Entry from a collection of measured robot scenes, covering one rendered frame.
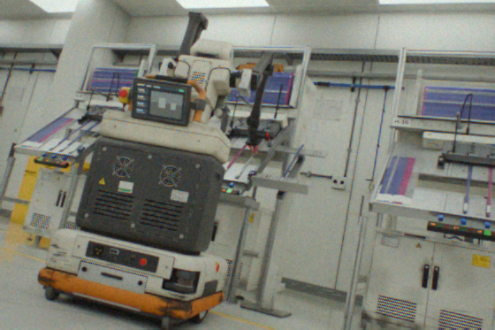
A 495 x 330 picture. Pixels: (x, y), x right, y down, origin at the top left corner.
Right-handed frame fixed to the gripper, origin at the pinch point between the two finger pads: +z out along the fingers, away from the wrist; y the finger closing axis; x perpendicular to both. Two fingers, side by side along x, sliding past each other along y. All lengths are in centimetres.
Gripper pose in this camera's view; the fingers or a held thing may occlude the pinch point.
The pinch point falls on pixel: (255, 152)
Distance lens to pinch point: 325.7
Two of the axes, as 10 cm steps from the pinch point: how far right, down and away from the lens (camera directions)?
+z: 1.2, 8.8, 4.6
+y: -9.0, -0.9, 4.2
